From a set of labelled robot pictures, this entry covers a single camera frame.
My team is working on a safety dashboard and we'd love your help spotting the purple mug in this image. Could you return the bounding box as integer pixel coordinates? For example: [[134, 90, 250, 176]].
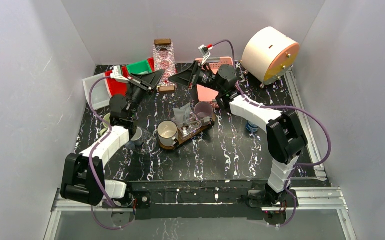
[[194, 102, 214, 122]]

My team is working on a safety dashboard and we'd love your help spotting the black cap toothpaste tube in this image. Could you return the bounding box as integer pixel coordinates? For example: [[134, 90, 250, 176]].
[[180, 103, 192, 122]]

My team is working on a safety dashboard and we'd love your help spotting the green mug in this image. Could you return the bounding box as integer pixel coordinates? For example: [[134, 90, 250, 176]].
[[101, 113, 111, 129]]

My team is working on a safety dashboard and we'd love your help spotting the orange cap toothpaste tube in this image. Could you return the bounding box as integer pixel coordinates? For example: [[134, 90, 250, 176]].
[[173, 107, 186, 127]]

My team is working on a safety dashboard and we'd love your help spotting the beige toothbrush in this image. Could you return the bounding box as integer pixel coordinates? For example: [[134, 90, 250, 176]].
[[183, 117, 212, 127]]

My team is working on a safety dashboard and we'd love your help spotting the brown wooden holder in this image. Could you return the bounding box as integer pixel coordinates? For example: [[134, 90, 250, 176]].
[[153, 38, 177, 94]]

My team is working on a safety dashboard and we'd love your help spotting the grey mug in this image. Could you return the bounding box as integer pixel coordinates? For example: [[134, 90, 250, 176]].
[[125, 127, 144, 149]]

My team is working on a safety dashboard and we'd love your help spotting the white ribbed mug black rim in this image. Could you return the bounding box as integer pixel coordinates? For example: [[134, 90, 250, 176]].
[[157, 120, 179, 148]]

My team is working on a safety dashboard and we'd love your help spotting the clear textured square holder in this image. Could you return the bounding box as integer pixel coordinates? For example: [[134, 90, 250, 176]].
[[170, 113, 202, 140]]

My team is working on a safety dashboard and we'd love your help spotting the clear holder with round holes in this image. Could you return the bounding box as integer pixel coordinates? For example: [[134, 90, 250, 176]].
[[153, 43, 177, 87]]

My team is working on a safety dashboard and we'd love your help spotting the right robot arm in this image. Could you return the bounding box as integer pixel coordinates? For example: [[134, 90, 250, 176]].
[[169, 61, 308, 205]]

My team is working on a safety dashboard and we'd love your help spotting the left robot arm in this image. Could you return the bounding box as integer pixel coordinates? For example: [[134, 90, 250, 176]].
[[60, 66, 165, 207]]

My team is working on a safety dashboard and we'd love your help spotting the brown oval wooden tray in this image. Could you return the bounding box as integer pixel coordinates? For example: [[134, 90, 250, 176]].
[[157, 115, 216, 150]]

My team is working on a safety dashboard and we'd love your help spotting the green plastic bin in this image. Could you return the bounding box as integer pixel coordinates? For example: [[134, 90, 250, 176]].
[[126, 59, 154, 74]]

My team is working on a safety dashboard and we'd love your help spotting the pink perforated basket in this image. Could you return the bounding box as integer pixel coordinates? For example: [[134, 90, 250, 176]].
[[194, 56, 235, 112]]

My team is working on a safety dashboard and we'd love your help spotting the right red plastic bin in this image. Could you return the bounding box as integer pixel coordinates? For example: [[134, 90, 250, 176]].
[[147, 57, 155, 72]]

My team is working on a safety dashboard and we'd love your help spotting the red plastic bin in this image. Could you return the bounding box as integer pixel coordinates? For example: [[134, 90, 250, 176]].
[[147, 57, 155, 72], [105, 66, 129, 97]]

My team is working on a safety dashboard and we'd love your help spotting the left red plastic bin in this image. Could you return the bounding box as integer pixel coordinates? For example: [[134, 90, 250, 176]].
[[105, 66, 129, 97]]

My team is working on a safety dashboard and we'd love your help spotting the white plastic bin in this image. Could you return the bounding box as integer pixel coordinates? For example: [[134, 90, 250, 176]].
[[82, 73, 111, 110]]

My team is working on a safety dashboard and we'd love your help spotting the white cylindrical appliance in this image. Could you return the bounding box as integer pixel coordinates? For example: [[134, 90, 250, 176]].
[[241, 26, 301, 86]]

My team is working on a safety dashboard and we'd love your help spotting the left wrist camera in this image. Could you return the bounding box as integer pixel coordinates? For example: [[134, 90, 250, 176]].
[[110, 65, 130, 84]]

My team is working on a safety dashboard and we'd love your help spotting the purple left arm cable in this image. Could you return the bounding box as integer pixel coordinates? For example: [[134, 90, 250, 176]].
[[88, 75, 127, 231]]

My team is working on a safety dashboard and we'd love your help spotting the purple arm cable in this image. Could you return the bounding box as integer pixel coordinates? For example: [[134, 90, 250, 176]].
[[88, 75, 127, 231], [209, 39, 333, 228]]

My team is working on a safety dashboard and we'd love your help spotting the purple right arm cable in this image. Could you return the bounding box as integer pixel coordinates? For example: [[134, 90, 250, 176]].
[[209, 39, 333, 228]]

